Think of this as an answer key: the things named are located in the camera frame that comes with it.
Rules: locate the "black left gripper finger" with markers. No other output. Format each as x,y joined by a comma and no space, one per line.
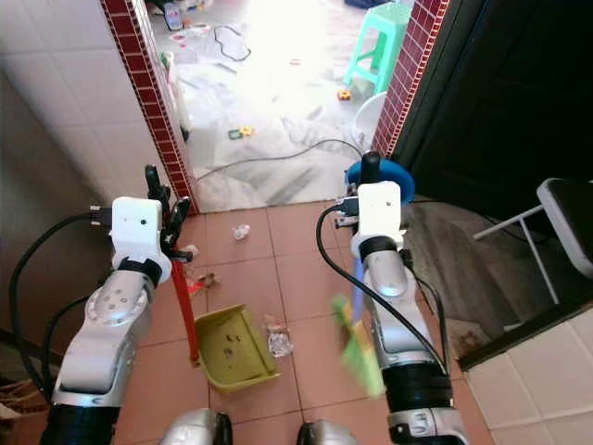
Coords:
152,181
178,221

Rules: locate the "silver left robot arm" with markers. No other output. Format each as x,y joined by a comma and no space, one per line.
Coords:
104,324

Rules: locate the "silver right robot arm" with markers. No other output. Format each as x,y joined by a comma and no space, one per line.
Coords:
403,324

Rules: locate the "blue plastic bucket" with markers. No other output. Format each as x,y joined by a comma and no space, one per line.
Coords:
403,181

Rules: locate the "white plastic basin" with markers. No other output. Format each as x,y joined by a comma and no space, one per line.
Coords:
369,119

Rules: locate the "small crumpled clear wrapper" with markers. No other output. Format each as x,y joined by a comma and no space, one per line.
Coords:
242,232

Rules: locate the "small orange toy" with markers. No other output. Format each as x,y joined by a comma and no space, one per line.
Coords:
345,94

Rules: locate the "green and yellow toy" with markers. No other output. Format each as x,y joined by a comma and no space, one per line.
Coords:
240,133

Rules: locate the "mint green plastic stool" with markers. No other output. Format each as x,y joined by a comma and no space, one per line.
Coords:
380,42

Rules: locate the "large crumpled clear plastic wrapper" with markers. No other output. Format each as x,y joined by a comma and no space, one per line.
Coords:
279,341

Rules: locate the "dark wooden door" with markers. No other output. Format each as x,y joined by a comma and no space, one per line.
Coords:
510,93

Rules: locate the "silver left robot leg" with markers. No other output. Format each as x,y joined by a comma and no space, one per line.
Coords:
195,428

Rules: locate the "silver robot leg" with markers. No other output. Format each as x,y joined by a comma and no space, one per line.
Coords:
329,434
195,428

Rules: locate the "grey folding chair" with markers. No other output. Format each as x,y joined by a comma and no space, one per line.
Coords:
565,209

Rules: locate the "brown wicker basket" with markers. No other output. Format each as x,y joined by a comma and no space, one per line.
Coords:
23,397

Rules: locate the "silver right robot leg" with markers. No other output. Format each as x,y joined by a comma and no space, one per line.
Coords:
329,434

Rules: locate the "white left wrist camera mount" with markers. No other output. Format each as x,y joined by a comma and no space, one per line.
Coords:
139,227

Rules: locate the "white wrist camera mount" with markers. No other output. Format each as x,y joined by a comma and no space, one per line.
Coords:
378,211
139,227

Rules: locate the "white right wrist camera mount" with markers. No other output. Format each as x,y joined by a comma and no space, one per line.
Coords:
378,211

